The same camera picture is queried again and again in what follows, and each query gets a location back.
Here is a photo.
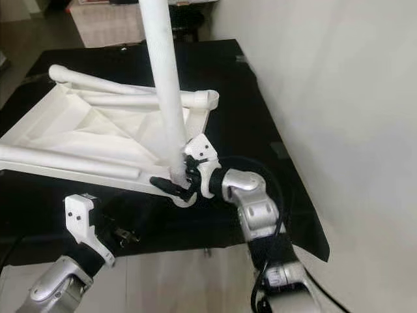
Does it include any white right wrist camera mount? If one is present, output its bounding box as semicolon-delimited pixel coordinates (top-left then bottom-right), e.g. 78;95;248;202
182;134;227;200

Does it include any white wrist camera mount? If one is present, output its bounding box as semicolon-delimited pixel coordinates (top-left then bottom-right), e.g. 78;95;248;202
182;134;227;200
64;194;115;267

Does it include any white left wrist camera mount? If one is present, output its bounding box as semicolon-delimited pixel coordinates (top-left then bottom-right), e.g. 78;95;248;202
64;194;115;267

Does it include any beige mat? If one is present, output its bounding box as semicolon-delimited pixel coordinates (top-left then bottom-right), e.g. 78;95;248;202
68;3;151;48

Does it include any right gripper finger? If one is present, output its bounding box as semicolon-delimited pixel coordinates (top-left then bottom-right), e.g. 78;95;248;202
150;176;195;201

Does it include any black stool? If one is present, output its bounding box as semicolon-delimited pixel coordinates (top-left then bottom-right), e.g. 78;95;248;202
179;26;203;43

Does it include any black tablecloth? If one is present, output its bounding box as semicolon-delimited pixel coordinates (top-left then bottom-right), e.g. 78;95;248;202
0;39;330;268

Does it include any white plastic table top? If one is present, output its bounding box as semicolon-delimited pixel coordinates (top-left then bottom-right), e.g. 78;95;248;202
0;82;219;208

